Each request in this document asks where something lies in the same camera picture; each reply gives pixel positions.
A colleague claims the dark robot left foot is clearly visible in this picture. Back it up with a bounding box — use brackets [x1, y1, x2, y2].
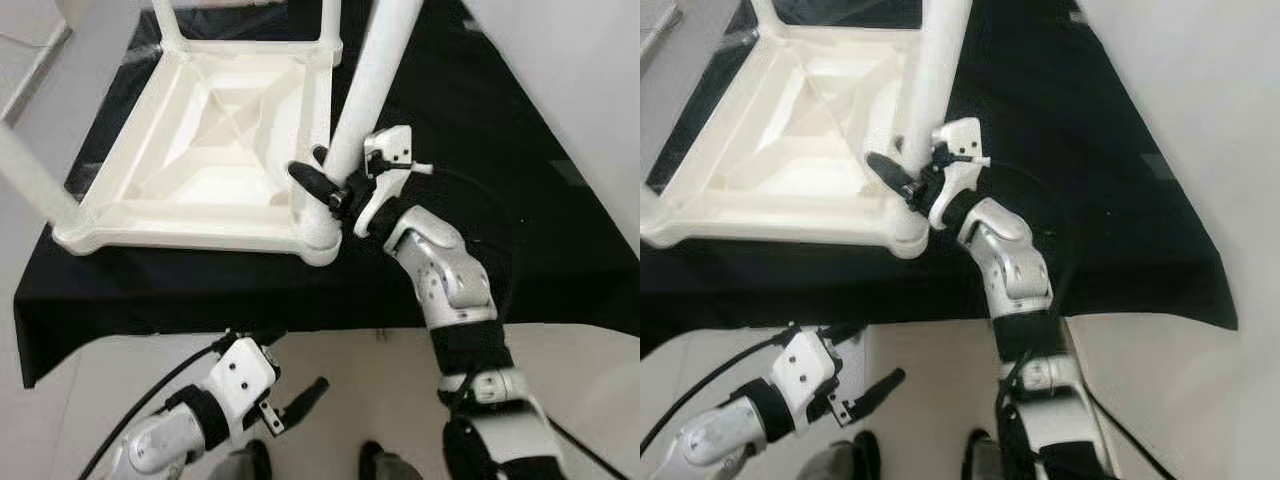
[800, 430, 881, 480]
[215, 438, 273, 480]

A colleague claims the dark robot foot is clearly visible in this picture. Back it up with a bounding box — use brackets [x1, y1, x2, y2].
[960, 430, 1001, 480]
[358, 440, 426, 480]
[215, 438, 273, 480]
[800, 430, 881, 480]

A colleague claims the dark robot right foot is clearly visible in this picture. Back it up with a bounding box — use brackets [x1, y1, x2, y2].
[960, 430, 1001, 480]
[358, 440, 426, 480]

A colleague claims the black table cloth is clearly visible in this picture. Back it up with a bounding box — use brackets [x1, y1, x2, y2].
[640, 0, 1239, 356]
[15, 0, 641, 389]

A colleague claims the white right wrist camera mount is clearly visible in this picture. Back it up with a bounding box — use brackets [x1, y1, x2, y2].
[353, 125, 436, 239]
[925, 117, 993, 229]

